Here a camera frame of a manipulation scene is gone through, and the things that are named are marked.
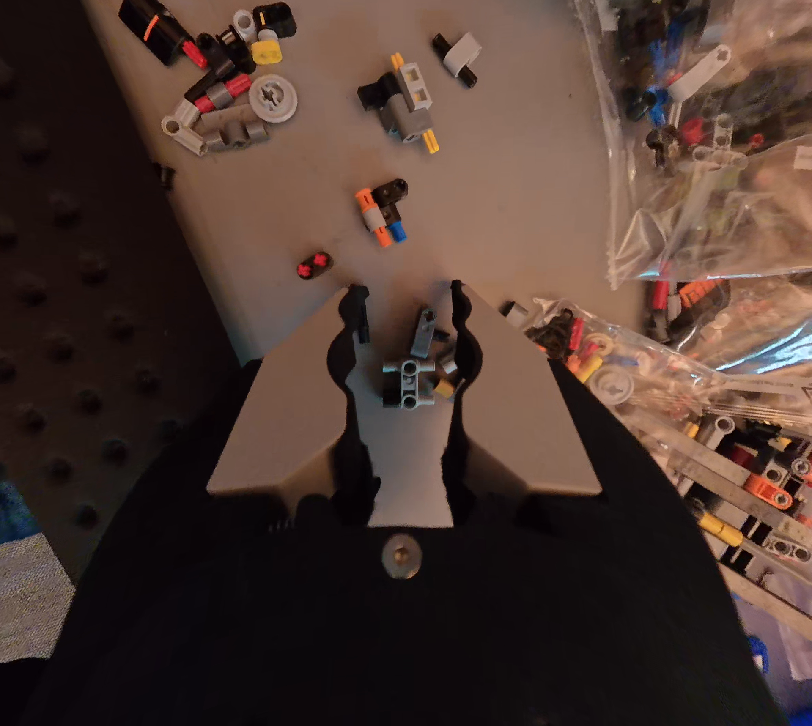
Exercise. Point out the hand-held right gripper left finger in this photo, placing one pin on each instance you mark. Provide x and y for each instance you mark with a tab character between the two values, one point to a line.
285	421

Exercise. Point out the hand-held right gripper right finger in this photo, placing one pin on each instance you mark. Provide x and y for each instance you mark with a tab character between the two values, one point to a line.
533	421

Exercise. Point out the small light grey lego piece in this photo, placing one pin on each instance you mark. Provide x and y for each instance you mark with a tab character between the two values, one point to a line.
517	314

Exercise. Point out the short black lego pin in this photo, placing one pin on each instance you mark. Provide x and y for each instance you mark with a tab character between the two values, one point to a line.
361	314

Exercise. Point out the large clear bag white label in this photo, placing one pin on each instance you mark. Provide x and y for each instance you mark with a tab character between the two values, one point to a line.
729	218

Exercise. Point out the loose small lego pieces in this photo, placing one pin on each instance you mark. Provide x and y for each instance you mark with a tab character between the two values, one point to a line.
409	383

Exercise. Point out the black red lego pin block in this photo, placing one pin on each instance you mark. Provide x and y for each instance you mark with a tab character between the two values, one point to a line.
315	266

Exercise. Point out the orange grey lego pin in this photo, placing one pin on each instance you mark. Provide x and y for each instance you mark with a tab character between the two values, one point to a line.
374	218

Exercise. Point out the pile of clear lego bags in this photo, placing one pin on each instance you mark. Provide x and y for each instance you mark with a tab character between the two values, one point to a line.
761	307

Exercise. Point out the small black lego piece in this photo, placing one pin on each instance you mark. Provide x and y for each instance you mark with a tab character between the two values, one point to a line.
165	176

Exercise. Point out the grey lego pulley wheel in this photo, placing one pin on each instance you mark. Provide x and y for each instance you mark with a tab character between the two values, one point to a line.
288	111

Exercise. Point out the light grey lego T beam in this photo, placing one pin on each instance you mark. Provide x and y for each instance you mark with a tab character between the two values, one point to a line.
720	155

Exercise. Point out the grey yellow lego connector assembly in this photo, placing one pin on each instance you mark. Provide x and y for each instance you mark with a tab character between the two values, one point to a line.
406	117

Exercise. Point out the grey lego connector black pin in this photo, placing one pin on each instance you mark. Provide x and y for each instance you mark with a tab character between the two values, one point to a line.
463	53

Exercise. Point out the light grey lego bush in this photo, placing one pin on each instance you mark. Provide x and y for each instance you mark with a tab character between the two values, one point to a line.
244	25

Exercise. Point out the black yellow lego connector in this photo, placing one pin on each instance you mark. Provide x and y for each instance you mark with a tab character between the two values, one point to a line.
279	19

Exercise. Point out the black lego panel red stripe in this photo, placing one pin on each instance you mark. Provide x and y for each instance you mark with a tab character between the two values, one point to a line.
146	22

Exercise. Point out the small clear bag of pins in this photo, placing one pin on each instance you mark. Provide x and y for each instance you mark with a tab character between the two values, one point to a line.
666	371

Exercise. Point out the black perforated pad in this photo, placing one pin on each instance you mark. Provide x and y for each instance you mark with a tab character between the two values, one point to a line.
76	295

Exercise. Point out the orange blue black connector cluster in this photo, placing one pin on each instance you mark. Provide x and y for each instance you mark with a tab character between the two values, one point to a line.
390	193

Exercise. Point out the person's leg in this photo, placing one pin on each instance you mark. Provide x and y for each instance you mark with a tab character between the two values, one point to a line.
16	510

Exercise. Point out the small blue labelled tag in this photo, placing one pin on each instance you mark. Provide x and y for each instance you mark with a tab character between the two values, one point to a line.
758	653

